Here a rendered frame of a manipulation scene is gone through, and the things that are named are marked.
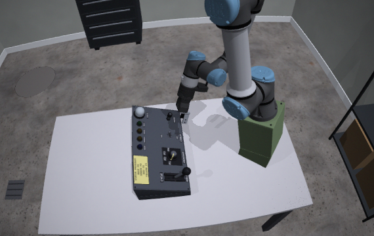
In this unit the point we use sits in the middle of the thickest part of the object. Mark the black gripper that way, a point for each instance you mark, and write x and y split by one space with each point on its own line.
185 94

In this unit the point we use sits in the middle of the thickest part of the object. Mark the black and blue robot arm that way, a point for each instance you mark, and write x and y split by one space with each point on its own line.
233 17

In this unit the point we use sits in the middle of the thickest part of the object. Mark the black control console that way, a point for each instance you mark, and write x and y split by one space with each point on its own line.
158 154

